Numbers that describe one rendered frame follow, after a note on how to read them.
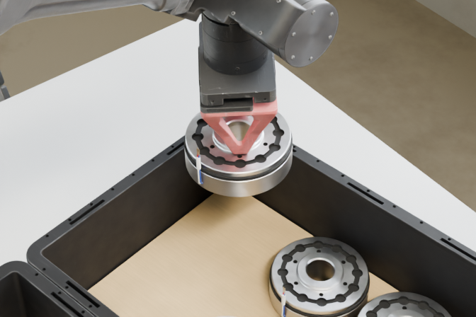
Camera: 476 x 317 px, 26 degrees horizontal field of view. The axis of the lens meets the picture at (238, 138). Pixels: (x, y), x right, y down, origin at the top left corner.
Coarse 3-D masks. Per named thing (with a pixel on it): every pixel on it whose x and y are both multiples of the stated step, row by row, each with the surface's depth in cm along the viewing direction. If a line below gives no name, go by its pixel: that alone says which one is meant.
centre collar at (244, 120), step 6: (228, 120) 99; (234, 120) 99; (240, 120) 99; (246, 120) 99; (252, 120) 99; (228, 126) 99; (246, 126) 99; (216, 138) 97; (258, 138) 97; (216, 144) 97; (222, 144) 97; (258, 144) 97; (228, 150) 97
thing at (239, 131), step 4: (232, 128) 100; (236, 128) 100; (240, 128) 100; (244, 128) 99; (248, 128) 99; (232, 132) 100; (236, 132) 100; (240, 132) 100; (244, 132) 100; (236, 136) 100; (240, 136) 100; (244, 136) 100; (240, 140) 101
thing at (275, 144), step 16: (192, 128) 99; (208, 128) 99; (272, 128) 99; (288, 128) 99; (192, 144) 97; (208, 144) 97; (272, 144) 97; (288, 144) 97; (208, 160) 96; (224, 160) 96; (240, 160) 96; (256, 160) 96; (272, 160) 96; (240, 176) 95
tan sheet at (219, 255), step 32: (192, 224) 116; (224, 224) 116; (256, 224) 116; (288, 224) 116; (160, 256) 112; (192, 256) 112; (224, 256) 112; (256, 256) 112; (96, 288) 109; (128, 288) 109; (160, 288) 109; (192, 288) 109; (224, 288) 109; (256, 288) 109; (384, 288) 109
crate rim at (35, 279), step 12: (12, 264) 98; (24, 264) 98; (0, 276) 97; (12, 276) 98; (24, 276) 97; (36, 276) 97; (36, 288) 96; (48, 288) 96; (48, 300) 96; (60, 300) 97; (72, 300) 95; (72, 312) 94; (84, 312) 95
